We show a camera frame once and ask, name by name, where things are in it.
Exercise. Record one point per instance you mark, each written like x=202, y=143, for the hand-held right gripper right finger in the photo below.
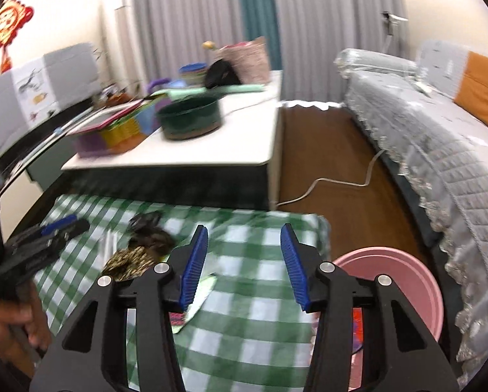
x=295, y=269

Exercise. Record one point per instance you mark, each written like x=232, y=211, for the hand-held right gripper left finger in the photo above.
x=193, y=269

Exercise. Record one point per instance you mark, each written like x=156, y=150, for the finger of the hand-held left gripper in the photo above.
x=60, y=224
x=70, y=232

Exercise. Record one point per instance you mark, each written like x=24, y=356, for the pale green printed leaflet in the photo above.
x=203, y=294

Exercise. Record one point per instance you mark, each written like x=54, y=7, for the leopard print ribbon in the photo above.
x=133, y=257

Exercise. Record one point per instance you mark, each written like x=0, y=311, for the black wrapper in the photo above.
x=146, y=220

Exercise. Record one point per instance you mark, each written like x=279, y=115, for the pink plastic bin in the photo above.
x=390, y=265

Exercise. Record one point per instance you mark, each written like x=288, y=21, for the person's left hand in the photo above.
x=7, y=314

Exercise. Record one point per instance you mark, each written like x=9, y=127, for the dark television cabinet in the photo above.
x=44, y=171

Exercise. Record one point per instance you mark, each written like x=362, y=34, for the green checked tablecloth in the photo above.
x=248, y=335

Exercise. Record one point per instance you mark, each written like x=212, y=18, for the black television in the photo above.
x=44, y=126

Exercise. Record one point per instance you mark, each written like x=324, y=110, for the colourful rectangular box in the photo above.
x=117, y=134

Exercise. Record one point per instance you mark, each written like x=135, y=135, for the brown teapot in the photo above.
x=117, y=99

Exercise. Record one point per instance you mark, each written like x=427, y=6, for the white coffee table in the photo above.
x=244, y=130

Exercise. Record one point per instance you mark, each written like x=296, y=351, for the grey printed television cover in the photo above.
x=68, y=73

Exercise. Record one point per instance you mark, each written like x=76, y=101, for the dark green round tin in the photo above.
x=190, y=116

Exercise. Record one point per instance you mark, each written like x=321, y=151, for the pale green rolled mat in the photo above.
x=235, y=89

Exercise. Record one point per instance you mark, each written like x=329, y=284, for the grey quilted sofa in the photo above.
x=431, y=139

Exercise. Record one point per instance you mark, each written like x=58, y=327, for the stack of coloured bowls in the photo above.
x=193, y=73

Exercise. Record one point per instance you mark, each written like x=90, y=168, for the black hat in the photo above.
x=221, y=75

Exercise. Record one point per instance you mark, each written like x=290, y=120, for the white standing air conditioner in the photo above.
x=121, y=36

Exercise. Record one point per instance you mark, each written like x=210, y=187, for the pink fabric basket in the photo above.
x=248, y=63

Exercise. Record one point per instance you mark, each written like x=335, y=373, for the yellow flower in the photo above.
x=208, y=44

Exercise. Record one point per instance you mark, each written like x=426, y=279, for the grey curtain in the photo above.
x=333, y=28
x=186, y=16

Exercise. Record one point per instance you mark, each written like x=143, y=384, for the teal curtain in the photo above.
x=258, y=16

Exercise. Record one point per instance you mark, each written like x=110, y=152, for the orange cushion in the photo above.
x=484, y=90

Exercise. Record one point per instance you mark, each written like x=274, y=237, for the white floor lamp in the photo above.
x=388, y=18

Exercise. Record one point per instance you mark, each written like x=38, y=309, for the red knot wall ornament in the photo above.
x=7, y=20

